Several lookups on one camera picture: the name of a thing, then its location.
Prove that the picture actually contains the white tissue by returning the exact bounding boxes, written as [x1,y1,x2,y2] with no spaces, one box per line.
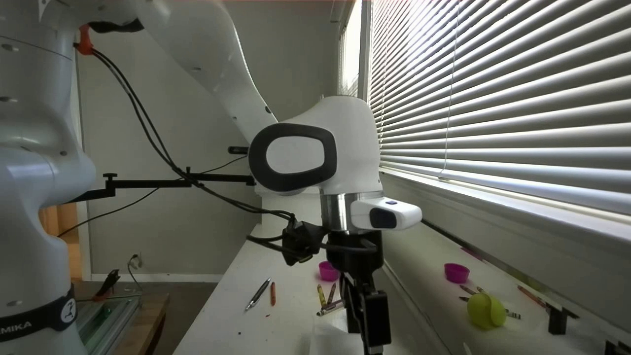
[301,314,370,355]

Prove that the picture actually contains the black camera mount rod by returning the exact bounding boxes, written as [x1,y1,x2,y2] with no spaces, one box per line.
[66,170,258,203]

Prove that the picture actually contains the clear plastic tray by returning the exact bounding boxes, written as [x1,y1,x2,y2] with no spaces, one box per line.
[74,294,143,355]

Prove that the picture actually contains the pink plastic cup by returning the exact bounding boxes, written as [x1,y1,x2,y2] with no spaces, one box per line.
[317,260,342,284]

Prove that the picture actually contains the black cable strap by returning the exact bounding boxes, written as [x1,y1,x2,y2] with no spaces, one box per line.
[86,18,145,36]

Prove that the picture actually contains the white window sill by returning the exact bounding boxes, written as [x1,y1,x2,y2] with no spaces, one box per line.
[378,164,631,333]

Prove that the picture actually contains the red cable clip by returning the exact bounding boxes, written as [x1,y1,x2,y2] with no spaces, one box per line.
[74,24,96,59]

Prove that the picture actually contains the white horizontal window blinds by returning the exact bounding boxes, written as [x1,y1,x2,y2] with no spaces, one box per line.
[366,0,631,219]

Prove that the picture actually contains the grey pen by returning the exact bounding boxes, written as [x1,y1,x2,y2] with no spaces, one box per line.
[242,278,271,314]

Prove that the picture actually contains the thick black cable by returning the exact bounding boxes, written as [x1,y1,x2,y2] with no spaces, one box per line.
[88,45,295,225]

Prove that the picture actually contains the black red hand tool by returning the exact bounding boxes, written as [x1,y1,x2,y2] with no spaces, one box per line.
[94,266,121,300]

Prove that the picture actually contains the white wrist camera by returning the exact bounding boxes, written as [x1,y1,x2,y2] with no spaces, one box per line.
[348,195,423,233]

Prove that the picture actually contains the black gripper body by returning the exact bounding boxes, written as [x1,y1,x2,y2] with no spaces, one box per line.
[325,229,386,280]

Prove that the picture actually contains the dark red crayon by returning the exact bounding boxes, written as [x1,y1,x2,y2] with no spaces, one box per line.
[315,300,344,318]

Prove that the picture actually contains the wooden side table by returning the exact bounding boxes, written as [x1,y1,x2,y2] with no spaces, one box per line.
[70,288,173,355]

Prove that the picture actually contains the black cable connector block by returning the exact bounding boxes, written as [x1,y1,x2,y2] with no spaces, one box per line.
[281,221,327,268]

